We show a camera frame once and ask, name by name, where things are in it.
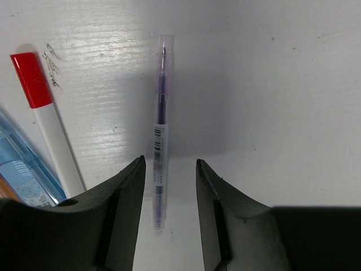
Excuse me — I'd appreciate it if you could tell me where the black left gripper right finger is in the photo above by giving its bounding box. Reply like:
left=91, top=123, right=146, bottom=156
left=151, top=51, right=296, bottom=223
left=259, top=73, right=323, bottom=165
left=196, top=159, right=360, bottom=270

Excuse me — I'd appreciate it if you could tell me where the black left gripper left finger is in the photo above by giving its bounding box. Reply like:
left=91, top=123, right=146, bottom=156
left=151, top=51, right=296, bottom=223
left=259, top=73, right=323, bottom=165
left=1, top=156, right=146, bottom=270

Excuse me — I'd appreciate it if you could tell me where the blue highlighter pen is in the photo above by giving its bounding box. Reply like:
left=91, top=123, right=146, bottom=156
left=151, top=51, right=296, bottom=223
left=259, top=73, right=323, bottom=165
left=1, top=114, right=66, bottom=207

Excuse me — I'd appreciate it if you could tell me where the purple ballpoint pen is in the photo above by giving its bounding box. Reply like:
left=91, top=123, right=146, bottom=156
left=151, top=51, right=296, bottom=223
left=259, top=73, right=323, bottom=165
left=151, top=46, right=171, bottom=237

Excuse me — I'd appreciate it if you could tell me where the white pen with red tip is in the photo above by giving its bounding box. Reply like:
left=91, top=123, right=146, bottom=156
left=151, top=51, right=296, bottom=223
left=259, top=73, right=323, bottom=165
left=10, top=52, right=85, bottom=198

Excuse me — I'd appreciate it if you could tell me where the clear purple pen cap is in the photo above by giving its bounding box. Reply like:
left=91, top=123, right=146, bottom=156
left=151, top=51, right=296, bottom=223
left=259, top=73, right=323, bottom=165
left=156, top=34, right=174, bottom=95

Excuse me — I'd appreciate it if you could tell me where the orange highlighter pen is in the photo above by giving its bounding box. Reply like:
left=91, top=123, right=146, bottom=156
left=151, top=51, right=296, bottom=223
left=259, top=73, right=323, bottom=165
left=0, top=176, right=22, bottom=202

